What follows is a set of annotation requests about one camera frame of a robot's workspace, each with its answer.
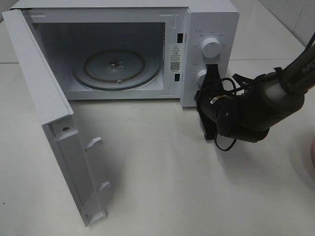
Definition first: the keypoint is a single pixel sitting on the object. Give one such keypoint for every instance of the lower white timer knob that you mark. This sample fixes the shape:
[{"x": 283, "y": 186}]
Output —
[{"x": 200, "y": 77}]

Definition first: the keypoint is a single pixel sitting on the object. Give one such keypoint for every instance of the upper white power knob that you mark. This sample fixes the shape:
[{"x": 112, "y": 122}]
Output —
[{"x": 211, "y": 46}]

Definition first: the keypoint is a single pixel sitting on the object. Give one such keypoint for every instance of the pink round plate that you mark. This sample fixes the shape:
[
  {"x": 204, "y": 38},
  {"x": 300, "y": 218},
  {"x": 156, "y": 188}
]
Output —
[{"x": 313, "y": 153}]

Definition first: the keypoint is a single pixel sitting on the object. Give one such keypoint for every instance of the white warning label sticker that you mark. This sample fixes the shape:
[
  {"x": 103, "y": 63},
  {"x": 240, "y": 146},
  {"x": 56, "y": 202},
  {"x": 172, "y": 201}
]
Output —
[{"x": 175, "y": 57}]

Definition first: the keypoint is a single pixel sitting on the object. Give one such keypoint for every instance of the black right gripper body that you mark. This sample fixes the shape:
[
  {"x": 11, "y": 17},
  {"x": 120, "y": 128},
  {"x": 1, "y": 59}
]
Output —
[{"x": 212, "y": 109}]

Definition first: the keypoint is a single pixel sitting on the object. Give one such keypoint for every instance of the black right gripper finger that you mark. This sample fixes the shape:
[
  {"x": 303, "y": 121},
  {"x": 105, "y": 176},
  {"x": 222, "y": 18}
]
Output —
[{"x": 212, "y": 76}]

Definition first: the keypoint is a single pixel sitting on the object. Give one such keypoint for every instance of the glass microwave turntable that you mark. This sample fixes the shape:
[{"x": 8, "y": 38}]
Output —
[{"x": 117, "y": 69}]

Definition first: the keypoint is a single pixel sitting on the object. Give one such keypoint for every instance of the white microwave oven body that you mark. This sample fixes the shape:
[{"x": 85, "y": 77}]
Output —
[{"x": 69, "y": 31}]

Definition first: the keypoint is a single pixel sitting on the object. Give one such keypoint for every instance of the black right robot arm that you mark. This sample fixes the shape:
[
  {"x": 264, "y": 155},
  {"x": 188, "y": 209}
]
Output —
[{"x": 245, "y": 109}]

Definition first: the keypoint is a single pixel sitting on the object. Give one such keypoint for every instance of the white microwave door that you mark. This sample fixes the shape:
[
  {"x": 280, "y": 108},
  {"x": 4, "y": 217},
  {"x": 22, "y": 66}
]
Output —
[{"x": 56, "y": 118}]

